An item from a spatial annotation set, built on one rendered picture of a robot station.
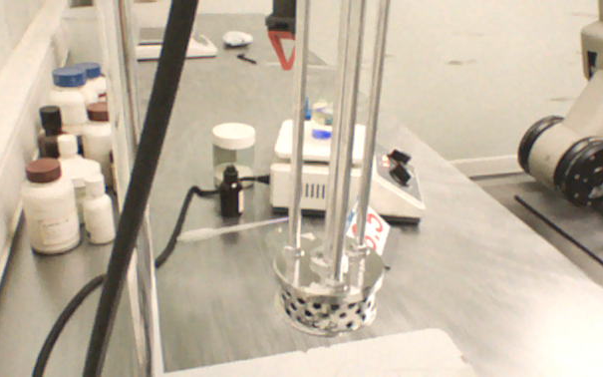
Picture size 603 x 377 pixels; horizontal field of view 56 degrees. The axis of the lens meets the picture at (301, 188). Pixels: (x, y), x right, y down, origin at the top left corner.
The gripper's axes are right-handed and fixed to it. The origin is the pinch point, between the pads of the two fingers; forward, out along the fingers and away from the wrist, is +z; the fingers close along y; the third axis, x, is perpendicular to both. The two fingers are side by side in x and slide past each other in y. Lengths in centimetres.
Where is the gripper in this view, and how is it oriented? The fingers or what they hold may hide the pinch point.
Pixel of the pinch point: (287, 65)
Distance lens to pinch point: 108.2
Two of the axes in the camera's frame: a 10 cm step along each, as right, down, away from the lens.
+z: -0.3, 9.0, 4.4
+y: -1.6, 4.3, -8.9
